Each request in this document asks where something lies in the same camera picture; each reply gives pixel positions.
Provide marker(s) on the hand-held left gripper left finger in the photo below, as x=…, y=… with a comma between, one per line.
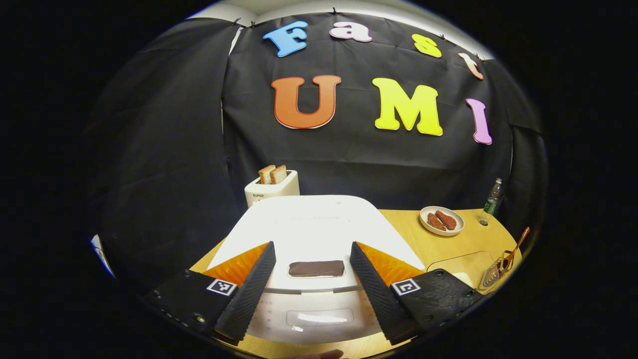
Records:
x=249, y=294

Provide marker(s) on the round white plate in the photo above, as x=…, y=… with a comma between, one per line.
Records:
x=443, y=233

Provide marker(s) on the white rice cooker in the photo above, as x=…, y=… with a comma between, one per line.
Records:
x=309, y=224

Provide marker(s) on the black backdrop cloth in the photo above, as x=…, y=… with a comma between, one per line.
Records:
x=164, y=149

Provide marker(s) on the toasted bread slice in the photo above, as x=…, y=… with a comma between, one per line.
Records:
x=265, y=174
x=279, y=174

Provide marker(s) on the brown meat piece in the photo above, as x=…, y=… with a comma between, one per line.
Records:
x=446, y=220
x=435, y=222

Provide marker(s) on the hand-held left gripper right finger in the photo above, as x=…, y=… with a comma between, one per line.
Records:
x=379, y=299

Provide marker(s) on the clear green-label water bottle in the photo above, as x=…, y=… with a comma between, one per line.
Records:
x=492, y=199

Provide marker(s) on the clear plastic rice container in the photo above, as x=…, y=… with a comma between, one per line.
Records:
x=458, y=264

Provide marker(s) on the white toaster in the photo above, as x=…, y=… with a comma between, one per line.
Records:
x=271, y=192

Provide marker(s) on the brown wooden spoon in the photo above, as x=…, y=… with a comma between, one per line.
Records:
x=518, y=244

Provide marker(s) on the white rice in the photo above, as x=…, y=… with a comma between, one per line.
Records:
x=468, y=280

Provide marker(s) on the white power strip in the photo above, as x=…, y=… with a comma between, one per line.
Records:
x=101, y=254

